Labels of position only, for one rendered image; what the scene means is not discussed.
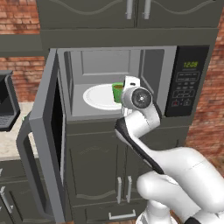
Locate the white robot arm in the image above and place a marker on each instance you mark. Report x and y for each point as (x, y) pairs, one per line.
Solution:
(186, 172)

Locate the grey counter cupboard run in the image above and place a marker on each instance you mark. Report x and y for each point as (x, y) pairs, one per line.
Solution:
(17, 195)

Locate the grey drawer front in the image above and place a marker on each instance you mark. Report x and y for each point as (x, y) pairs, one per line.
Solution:
(99, 214)

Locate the green mug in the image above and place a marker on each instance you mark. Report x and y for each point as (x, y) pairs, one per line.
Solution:
(117, 92)

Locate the grey lower cupboard door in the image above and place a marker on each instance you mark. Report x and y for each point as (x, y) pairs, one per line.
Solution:
(134, 166)
(93, 172)

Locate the grey upper cupboard door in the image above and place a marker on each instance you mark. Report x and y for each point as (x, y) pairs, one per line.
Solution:
(180, 13)
(87, 13)

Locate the grey cupboard door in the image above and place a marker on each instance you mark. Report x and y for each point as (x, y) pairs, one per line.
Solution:
(87, 13)
(134, 166)
(180, 13)
(93, 172)

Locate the grey wall shelf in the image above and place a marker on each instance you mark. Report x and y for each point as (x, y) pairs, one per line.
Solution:
(19, 43)

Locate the grey microwave oven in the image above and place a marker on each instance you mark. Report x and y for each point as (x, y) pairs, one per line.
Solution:
(186, 81)

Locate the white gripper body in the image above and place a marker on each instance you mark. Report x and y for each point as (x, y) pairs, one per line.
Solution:
(131, 81)

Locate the grey microwave door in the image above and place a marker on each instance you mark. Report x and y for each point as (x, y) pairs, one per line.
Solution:
(43, 131)

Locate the white round turntable plate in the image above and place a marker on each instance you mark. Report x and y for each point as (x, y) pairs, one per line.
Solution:
(99, 97)

